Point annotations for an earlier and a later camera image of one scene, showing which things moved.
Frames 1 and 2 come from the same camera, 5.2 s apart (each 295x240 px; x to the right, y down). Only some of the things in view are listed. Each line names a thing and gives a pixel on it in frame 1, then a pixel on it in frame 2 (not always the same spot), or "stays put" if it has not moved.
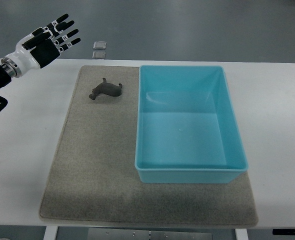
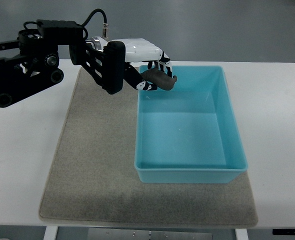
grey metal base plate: x=117 y=233 stays put
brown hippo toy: x=107 y=88 → x=159 y=78
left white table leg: x=51 y=232 stays put
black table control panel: x=290 y=231 stays put
